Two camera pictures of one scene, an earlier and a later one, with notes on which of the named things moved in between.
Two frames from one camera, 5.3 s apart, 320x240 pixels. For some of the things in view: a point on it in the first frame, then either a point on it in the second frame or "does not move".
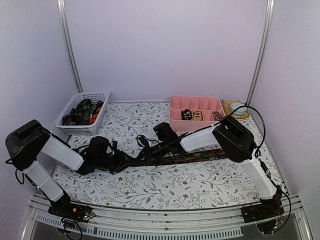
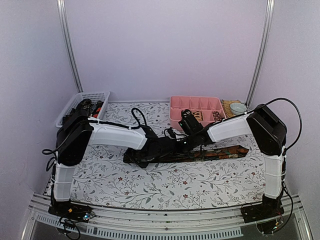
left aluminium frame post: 61,8 does not move
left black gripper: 121,162 -> 130,153
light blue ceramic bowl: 240,111 does not move
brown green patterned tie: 189,156 does not move
